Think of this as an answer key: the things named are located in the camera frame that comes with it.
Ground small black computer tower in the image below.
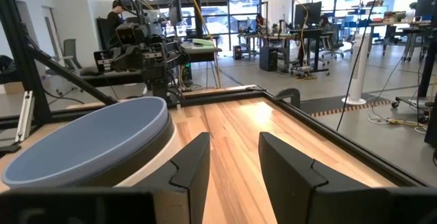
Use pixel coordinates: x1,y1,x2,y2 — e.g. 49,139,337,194
232,44,244,61

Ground black standing desk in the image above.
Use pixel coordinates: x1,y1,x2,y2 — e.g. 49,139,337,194
289,28,331,77

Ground black office chair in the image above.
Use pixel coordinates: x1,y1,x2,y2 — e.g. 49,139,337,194
320,29,354,60

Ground grey chair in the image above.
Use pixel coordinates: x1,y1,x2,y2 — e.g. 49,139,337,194
46,38,83,76

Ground blue bowl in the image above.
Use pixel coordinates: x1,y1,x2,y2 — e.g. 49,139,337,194
1,96,171,188

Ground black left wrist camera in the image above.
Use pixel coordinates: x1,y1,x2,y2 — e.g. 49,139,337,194
115,22,148,46

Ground wooden top office desk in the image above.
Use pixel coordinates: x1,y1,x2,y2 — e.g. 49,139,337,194
238,32,298,61

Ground yellow hanging cable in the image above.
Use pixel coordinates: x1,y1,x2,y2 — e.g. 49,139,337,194
183,0,223,89

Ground black side desk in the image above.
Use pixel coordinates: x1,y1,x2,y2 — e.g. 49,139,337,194
180,44,223,90

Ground black table edge clamp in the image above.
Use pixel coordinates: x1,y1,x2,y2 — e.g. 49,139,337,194
274,87,302,109

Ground thin black hanging cable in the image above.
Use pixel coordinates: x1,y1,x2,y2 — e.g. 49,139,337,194
335,0,383,132

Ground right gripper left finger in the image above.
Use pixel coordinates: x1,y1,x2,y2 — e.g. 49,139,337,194
132,131,212,224

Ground black aluminium rig frame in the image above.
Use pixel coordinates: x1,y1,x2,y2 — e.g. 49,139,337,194
0,0,431,188

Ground silver aluminium bracket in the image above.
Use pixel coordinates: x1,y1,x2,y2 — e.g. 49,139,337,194
14,89,36,143

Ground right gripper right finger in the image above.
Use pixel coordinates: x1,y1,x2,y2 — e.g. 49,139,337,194
257,131,391,224

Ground cluttered work table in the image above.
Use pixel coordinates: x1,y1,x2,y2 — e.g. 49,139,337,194
367,10,433,63

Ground person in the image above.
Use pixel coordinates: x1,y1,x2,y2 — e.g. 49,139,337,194
318,14,335,36
104,0,126,49
254,13,271,36

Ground cardboard box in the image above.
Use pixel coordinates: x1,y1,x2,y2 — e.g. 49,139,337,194
2,81,25,95

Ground black mat orange striped edge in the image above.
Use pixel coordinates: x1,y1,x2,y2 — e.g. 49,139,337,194
300,93,393,118

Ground white tower fan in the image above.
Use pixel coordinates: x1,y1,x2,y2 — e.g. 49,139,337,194
341,33,372,107

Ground yellow white floor cables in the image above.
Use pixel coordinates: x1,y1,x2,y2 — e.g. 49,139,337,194
367,114,429,135

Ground black wheeled stand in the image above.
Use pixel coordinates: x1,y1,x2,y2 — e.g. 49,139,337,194
391,36,437,150

